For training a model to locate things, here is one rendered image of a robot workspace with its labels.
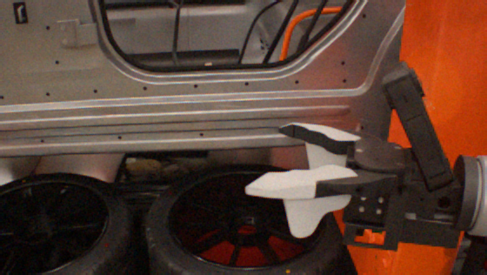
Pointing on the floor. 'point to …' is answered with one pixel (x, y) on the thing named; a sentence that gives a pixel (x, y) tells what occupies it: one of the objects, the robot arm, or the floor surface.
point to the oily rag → (176, 171)
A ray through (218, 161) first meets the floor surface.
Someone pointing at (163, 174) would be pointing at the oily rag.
